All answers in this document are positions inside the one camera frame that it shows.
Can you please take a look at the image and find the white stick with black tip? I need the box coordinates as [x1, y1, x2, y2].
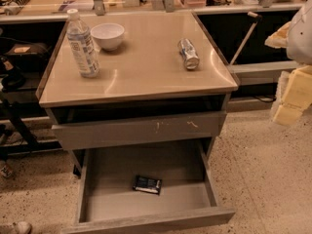
[230, 12, 262, 65]

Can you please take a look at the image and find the white sneaker at bottom left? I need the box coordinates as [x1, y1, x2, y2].
[0, 221, 32, 234]

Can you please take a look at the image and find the white ceramic bowl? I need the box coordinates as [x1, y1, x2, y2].
[91, 23, 125, 51]

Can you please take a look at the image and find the grey drawer cabinet with counter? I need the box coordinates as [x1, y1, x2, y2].
[35, 10, 241, 177]

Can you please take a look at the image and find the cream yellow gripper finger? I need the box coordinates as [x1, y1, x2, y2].
[272, 65, 312, 126]

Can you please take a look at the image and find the clear plastic water bottle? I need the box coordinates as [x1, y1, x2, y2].
[66, 9, 98, 78]

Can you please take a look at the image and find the closed grey top drawer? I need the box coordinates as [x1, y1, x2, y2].
[52, 111, 226, 150]

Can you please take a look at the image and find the open grey middle drawer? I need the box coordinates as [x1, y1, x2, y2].
[61, 139, 235, 234]

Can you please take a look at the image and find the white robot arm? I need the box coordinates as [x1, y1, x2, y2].
[264, 0, 312, 126]

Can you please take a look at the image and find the black stand leg at left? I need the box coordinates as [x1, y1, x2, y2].
[0, 95, 61, 154]

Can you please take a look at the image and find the black bag on left shelf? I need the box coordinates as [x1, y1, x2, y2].
[0, 42, 50, 91]

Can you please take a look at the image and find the silver blue soda can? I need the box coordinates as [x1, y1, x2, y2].
[177, 38, 200, 70]

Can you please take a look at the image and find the black cable on floor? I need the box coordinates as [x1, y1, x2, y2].
[253, 95, 277, 103]

